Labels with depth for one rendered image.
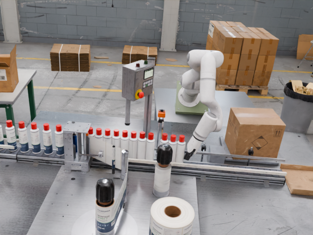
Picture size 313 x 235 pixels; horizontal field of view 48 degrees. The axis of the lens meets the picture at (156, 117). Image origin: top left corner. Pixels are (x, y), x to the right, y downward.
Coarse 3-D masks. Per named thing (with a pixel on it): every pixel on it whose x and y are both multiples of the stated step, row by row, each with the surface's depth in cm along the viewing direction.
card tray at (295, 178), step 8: (280, 168) 228; (288, 168) 228; (296, 168) 228; (304, 168) 227; (312, 168) 227; (288, 176) 220; (296, 176) 221; (304, 176) 222; (312, 176) 222; (288, 184) 213; (296, 184) 214; (304, 184) 214; (312, 184) 215; (296, 192) 205; (304, 192) 204; (312, 192) 204
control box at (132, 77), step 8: (128, 64) 195; (152, 64) 199; (128, 72) 192; (136, 72) 189; (128, 80) 194; (136, 80) 191; (144, 80) 197; (128, 88) 196; (136, 88) 194; (144, 88) 200; (152, 88) 206; (128, 96) 198; (136, 96) 196; (144, 96) 202
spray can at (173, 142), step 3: (171, 135) 206; (174, 135) 206; (171, 138) 205; (174, 138) 205; (171, 141) 206; (174, 141) 206; (168, 144) 209; (171, 144) 206; (174, 144) 206; (174, 147) 207; (174, 150) 208; (174, 153) 209; (174, 156) 210; (174, 159) 212
